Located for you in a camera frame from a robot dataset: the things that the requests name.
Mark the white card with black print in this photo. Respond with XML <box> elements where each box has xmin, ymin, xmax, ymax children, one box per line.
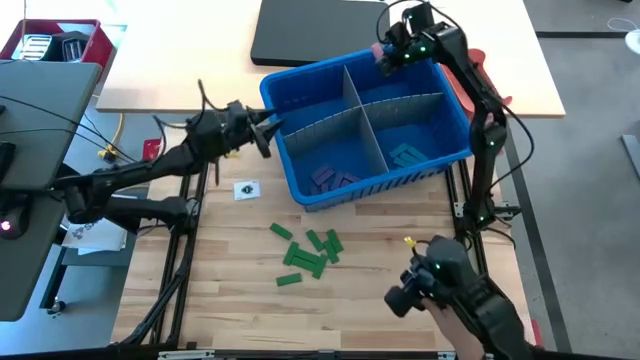
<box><xmin>233</xmin><ymin>179</ymin><xmax>262</xmax><ymax>201</ymax></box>

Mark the red plastic crate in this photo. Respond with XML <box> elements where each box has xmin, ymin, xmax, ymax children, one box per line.
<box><xmin>0</xmin><ymin>18</ymin><xmax>115</xmax><ymax>69</ymax></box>

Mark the black support bar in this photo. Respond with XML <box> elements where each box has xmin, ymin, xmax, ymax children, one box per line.
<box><xmin>49</xmin><ymin>162</ymin><xmax>144</xmax><ymax>234</ymax></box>

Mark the orange plastic basket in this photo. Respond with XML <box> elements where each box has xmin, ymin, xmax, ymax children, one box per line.
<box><xmin>439</xmin><ymin>48</ymin><xmax>514</xmax><ymax>121</ymax></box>

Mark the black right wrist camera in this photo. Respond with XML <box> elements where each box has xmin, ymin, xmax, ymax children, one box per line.
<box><xmin>403</xmin><ymin>2</ymin><xmax>435</xmax><ymax>31</ymax></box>

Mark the black cart leg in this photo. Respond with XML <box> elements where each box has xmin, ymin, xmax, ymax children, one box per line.
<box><xmin>38</xmin><ymin>244</ymin><xmax>70</xmax><ymax>311</ymax></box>

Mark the black foam pad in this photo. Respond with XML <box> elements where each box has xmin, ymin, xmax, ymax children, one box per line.
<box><xmin>249</xmin><ymin>0</ymin><xmax>393</xmax><ymax>68</ymax></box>

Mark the person's hand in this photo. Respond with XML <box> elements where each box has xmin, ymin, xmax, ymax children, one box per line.
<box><xmin>422</xmin><ymin>299</ymin><xmax>487</xmax><ymax>360</ymax></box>

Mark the black toaster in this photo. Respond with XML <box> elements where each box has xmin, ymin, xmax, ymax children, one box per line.
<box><xmin>42</xmin><ymin>30</ymin><xmax>92</xmax><ymax>64</ymax></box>

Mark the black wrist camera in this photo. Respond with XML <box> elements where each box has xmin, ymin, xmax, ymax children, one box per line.
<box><xmin>227</xmin><ymin>99</ymin><xmax>251</xmax><ymax>126</ymax></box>
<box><xmin>403</xmin><ymin>2</ymin><xmax>435</xmax><ymax>31</ymax></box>

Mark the black device with light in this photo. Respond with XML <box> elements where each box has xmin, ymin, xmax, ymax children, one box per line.
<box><xmin>0</xmin><ymin>202</ymin><xmax>29</xmax><ymax>241</ymax></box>

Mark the yellow cable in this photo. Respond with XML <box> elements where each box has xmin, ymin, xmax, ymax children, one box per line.
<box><xmin>97</xmin><ymin>113</ymin><xmax>125</xmax><ymax>164</ymax></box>

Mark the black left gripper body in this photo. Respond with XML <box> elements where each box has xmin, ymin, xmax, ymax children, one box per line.
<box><xmin>219</xmin><ymin>105</ymin><xmax>274</xmax><ymax>160</ymax></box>

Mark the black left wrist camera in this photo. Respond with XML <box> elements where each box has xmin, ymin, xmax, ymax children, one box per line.
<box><xmin>227</xmin><ymin>99</ymin><xmax>251</xmax><ymax>126</ymax></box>

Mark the white printed paper sheet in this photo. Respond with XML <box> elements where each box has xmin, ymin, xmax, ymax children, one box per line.
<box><xmin>60</xmin><ymin>219</ymin><xmax>130</xmax><ymax>256</ymax></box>

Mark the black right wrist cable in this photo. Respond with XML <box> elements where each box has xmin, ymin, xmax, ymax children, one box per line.
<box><xmin>375</xmin><ymin>0</ymin><xmax>536</xmax><ymax>199</ymax></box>

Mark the large blue plastic bin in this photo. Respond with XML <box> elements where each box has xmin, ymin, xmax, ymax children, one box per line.
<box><xmin>259</xmin><ymin>48</ymin><xmax>474</xmax><ymax>214</ymax></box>

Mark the grey equipment cart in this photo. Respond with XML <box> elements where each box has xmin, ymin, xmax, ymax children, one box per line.
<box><xmin>0</xmin><ymin>59</ymin><xmax>103</xmax><ymax>322</ymax></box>

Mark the long grey slotted divider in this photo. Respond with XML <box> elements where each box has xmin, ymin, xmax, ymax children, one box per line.
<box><xmin>283</xmin><ymin>92</ymin><xmax>446</xmax><ymax>160</ymax></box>

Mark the green wooden block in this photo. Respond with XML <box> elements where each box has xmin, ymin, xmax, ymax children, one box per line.
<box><xmin>311</xmin><ymin>253</ymin><xmax>329</xmax><ymax>281</ymax></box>
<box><xmin>305</xmin><ymin>229</ymin><xmax>326</xmax><ymax>253</ymax></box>
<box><xmin>269</xmin><ymin>222</ymin><xmax>294</xmax><ymax>241</ymax></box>
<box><xmin>282</xmin><ymin>241</ymin><xmax>300</xmax><ymax>267</ymax></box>
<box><xmin>322</xmin><ymin>239</ymin><xmax>341</xmax><ymax>265</ymax></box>
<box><xmin>292</xmin><ymin>252</ymin><xmax>322</xmax><ymax>272</ymax></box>
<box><xmin>275</xmin><ymin>272</ymin><xmax>304</xmax><ymax>288</ymax></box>
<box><xmin>326</xmin><ymin>228</ymin><xmax>345</xmax><ymax>254</ymax></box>

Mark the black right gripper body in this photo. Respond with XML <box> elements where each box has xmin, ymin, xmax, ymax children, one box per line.
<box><xmin>377</xmin><ymin>22</ymin><xmax>442</xmax><ymax>77</ymax></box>

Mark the thin black cable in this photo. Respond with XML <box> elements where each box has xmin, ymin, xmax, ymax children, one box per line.
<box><xmin>0</xmin><ymin>127</ymin><xmax>107</xmax><ymax>151</ymax></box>
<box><xmin>0</xmin><ymin>93</ymin><xmax>109</xmax><ymax>144</ymax></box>

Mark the light wooden side table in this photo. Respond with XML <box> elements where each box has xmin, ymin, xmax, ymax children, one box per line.
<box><xmin>95</xmin><ymin>0</ymin><xmax>566</xmax><ymax>119</ymax></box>

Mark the silver toaster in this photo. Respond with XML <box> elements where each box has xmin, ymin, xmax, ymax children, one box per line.
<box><xmin>12</xmin><ymin>33</ymin><xmax>53</xmax><ymax>62</ymax></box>

